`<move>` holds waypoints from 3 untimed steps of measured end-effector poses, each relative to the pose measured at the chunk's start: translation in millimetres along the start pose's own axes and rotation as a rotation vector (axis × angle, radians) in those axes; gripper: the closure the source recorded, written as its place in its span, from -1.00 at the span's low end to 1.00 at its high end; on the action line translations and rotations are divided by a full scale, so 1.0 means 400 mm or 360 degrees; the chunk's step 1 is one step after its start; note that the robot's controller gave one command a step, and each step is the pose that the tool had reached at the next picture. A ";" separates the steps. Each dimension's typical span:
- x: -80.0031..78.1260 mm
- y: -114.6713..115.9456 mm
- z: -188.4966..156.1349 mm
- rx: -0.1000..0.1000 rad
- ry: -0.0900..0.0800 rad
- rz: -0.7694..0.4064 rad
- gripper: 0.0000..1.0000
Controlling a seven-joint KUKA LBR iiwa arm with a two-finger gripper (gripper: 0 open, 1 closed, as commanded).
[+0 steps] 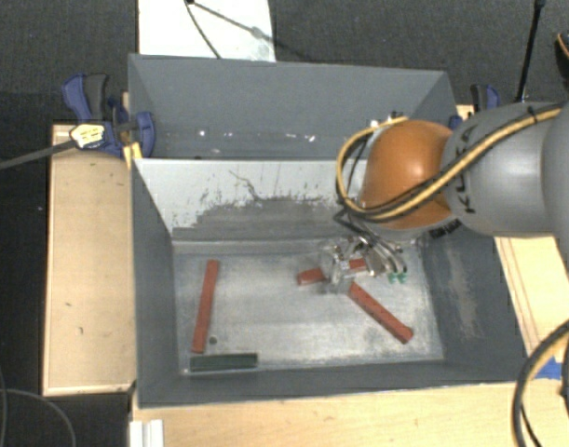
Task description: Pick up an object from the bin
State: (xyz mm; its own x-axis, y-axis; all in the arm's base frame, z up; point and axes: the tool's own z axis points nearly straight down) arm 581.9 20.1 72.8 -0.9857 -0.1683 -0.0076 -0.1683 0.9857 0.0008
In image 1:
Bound red-brown flat block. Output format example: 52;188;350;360
296;258;367;288
191;259;221;355
347;281;415;345

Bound pale wood board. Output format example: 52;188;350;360
42;123;139;397

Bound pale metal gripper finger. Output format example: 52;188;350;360
327;267;356;295
318;242;358;270

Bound grey metal bin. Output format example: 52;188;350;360
127;53;530;407

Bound dark green flat block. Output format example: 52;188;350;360
188;352;259;373

